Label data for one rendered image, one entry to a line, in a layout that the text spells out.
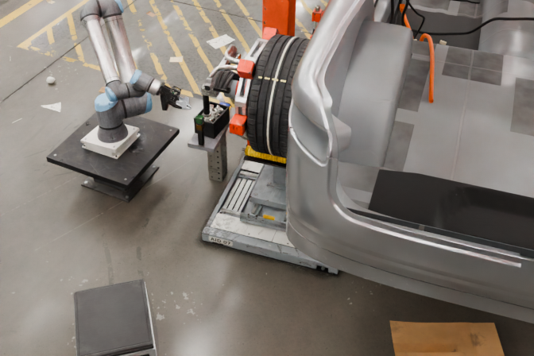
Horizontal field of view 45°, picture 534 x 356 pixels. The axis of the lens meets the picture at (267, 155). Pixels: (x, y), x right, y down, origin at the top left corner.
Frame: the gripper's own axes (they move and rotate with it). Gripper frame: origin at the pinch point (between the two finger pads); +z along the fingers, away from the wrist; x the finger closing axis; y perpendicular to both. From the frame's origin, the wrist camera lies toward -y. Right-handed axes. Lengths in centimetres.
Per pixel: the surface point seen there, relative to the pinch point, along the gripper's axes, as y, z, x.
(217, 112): -5.9, 16.1, 15.7
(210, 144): -16.3, 21.4, -0.8
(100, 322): -33, 11, -126
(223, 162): -43, 36, 18
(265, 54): 63, 22, -7
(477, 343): 14, 189, -73
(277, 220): -24, 77, -24
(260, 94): 52, 29, -24
